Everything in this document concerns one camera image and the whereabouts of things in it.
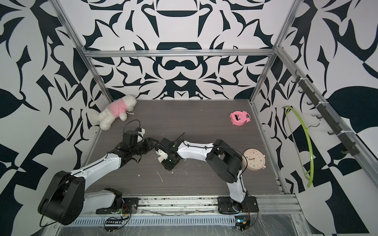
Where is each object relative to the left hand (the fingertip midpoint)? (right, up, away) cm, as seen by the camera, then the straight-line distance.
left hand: (156, 140), depth 88 cm
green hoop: (+68, -6, -28) cm, 74 cm away
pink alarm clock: (+54, +13, +17) cm, 59 cm away
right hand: (+6, -13, 0) cm, 15 cm away
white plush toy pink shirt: (-31, +19, +16) cm, 40 cm away
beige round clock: (+55, -9, -7) cm, 56 cm away
